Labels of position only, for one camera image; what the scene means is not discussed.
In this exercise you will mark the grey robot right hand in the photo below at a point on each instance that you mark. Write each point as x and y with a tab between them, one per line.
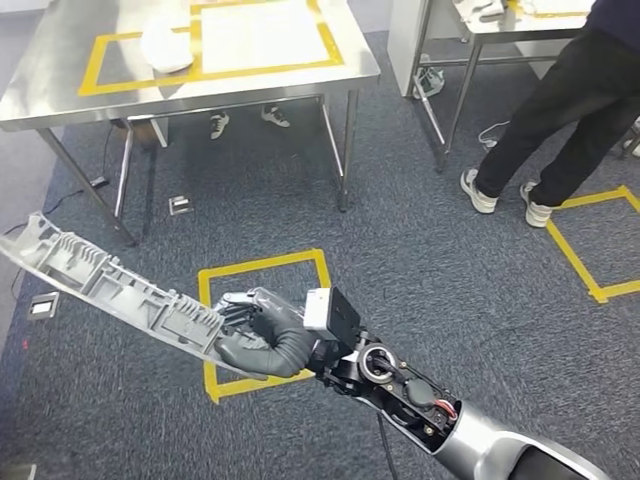
244	358

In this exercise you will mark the silver wheel hubcap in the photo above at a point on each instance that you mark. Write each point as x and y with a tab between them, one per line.
100	281

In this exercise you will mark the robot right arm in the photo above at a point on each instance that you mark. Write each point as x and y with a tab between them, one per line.
480	450

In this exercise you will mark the yellow tape on workbench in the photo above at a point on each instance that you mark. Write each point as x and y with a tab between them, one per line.
250	71

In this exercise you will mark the white round part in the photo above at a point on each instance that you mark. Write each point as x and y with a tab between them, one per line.
167	43

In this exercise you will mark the steel workbench table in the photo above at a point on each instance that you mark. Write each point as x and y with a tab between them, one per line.
60	79

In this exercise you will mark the yellow floor tape square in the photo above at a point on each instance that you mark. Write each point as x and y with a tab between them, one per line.
260	262
575	264

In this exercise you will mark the metal floor socket plate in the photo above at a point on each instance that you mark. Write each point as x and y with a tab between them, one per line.
44	307
181	205
17	473

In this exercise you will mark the person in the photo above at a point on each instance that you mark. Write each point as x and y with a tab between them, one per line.
430	83
575	86
220	126

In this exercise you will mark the black power adapter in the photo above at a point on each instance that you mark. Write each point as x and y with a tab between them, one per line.
99	182

